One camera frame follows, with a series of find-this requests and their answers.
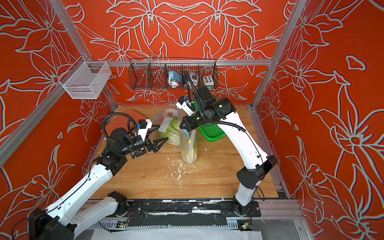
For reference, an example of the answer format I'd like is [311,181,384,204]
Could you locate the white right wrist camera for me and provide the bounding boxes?
[176,96,196,116]

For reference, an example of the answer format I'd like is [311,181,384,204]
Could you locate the black wire wall basket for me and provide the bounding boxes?
[129,57,219,90]

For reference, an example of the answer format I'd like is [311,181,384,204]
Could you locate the chinese cabbage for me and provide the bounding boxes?
[181,131,199,164]

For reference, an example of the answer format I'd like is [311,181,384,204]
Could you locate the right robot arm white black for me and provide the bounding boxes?
[177,70,278,217]

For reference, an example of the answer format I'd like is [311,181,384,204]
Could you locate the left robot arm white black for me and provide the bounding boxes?
[27,113,168,240]

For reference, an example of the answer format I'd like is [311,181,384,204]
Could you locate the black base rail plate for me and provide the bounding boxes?
[101,197,262,229]

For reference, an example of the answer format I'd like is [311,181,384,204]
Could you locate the clear acrylic wall bin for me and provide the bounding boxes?
[59,56,112,100]

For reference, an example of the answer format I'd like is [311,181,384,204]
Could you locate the orange plastic tool case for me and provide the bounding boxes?
[106,109,145,136]

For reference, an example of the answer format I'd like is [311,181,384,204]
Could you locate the white tape roll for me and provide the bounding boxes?
[163,109,178,119]

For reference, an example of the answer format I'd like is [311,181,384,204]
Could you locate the white round dial device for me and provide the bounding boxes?
[189,72,199,86]

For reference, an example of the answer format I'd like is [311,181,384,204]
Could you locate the green plastic basket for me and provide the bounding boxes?
[191,100,229,142]

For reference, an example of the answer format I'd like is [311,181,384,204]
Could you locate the blue white device in basket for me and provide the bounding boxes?
[168,71,183,88]

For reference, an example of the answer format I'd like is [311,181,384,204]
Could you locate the white button box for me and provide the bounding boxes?
[203,76,215,89]

